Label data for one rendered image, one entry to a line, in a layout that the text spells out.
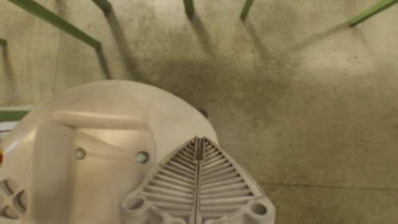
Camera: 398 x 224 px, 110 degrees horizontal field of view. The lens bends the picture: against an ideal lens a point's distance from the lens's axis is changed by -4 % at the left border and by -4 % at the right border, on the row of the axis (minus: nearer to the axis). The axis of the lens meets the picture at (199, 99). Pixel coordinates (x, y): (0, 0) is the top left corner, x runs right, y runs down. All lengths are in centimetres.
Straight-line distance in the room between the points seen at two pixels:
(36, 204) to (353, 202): 112
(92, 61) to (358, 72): 125
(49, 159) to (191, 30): 66
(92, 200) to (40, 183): 12
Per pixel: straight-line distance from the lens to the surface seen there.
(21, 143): 51
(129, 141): 43
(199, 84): 68
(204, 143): 17
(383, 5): 95
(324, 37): 94
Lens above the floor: 67
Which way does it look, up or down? 87 degrees down
